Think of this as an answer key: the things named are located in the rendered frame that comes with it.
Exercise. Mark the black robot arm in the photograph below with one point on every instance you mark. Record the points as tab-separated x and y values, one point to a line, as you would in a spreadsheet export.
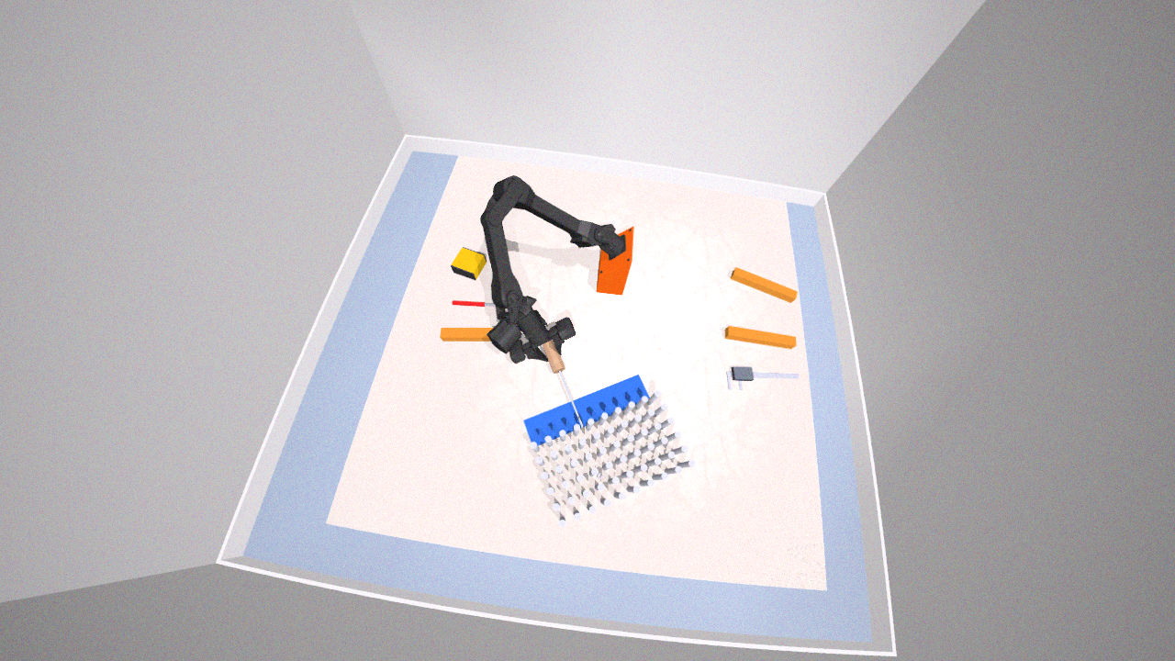
513	192

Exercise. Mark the blue flat strip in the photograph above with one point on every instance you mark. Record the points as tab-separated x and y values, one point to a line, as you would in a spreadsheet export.
588	407

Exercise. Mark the wooden-handled tool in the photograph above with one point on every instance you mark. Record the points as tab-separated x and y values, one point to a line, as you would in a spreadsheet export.
558	366

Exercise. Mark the yellow box with black end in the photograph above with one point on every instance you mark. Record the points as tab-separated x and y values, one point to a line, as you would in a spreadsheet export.
469	263

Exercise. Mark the orange flat bar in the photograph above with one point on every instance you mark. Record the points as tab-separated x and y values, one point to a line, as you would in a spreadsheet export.
764	285
465	334
760	337

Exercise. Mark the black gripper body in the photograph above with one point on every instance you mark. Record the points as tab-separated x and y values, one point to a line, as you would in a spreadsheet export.
563	329

